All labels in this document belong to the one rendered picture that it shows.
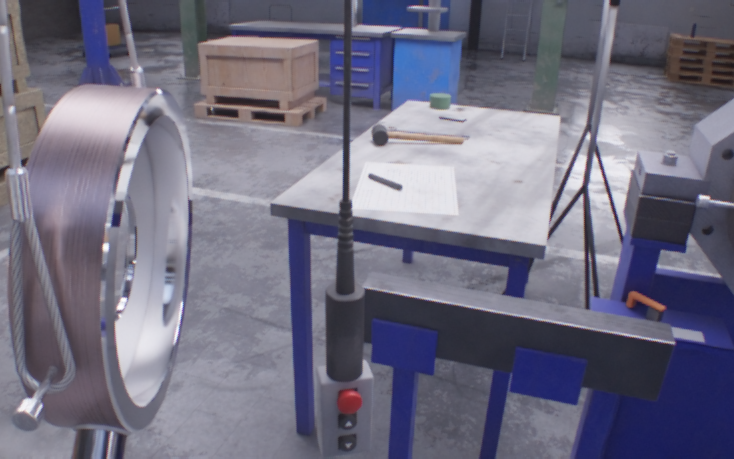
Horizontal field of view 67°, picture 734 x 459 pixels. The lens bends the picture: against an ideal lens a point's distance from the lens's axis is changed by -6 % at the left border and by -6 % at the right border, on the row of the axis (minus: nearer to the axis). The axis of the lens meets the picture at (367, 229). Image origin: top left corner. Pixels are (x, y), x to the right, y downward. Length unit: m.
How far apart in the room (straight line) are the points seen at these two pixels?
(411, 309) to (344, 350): 0.54
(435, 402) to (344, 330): 1.63
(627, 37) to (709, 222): 11.45
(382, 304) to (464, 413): 1.09
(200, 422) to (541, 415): 1.24
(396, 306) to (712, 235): 0.70
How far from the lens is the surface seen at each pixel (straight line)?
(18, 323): 0.52
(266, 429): 2.16
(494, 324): 1.19
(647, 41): 12.79
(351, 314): 0.66
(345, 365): 0.69
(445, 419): 2.21
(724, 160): 1.36
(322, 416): 0.74
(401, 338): 1.24
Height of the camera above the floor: 1.48
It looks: 24 degrees down
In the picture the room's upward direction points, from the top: 1 degrees clockwise
